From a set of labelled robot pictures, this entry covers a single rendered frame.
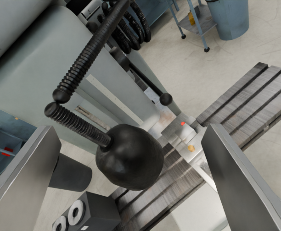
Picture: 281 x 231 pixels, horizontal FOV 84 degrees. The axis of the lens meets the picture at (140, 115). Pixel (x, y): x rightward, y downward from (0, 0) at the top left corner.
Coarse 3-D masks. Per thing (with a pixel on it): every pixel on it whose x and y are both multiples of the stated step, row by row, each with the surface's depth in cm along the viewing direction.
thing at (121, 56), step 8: (112, 48) 40; (112, 56) 39; (120, 56) 39; (120, 64) 39; (128, 64) 40; (136, 72) 39; (144, 80) 38; (152, 88) 37; (160, 96) 35; (168, 96) 34; (168, 104) 35
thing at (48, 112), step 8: (48, 104) 12; (56, 104) 12; (48, 112) 12; (56, 112) 12; (64, 112) 13; (72, 112) 14; (56, 120) 13; (64, 120) 13; (72, 120) 13; (80, 120) 14; (72, 128) 14; (80, 128) 14; (88, 128) 14; (96, 128) 15; (88, 136) 15; (96, 136) 15; (104, 136) 16; (104, 144) 16
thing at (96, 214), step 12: (84, 192) 69; (72, 204) 69; (84, 204) 65; (96, 204) 68; (108, 204) 74; (60, 216) 68; (72, 216) 64; (84, 216) 62; (96, 216) 63; (108, 216) 68; (60, 228) 66; (72, 228) 62; (84, 228) 62; (96, 228) 66; (108, 228) 70
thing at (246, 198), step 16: (208, 128) 10; (224, 128) 10; (208, 144) 10; (224, 144) 8; (208, 160) 10; (224, 160) 8; (240, 160) 8; (224, 176) 8; (240, 176) 7; (256, 176) 7; (224, 192) 8; (240, 192) 7; (256, 192) 6; (272, 192) 6; (224, 208) 8; (240, 208) 7; (256, 208) 6; (272, 208) 6; (240, 224) 7; (256, 224) 6; (272, 224) 6
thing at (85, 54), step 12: (120, 0) 18; (120, 12) 18; (108, 24) 16; (96, 36) 15; (108, 36) 16; (84, 48) 15; (96, 48) 15; (84, 60) 14; (72, 72) 14; (84, 72) 14; (60, 84) 13; (72, 84) 13; (60, 96) 13
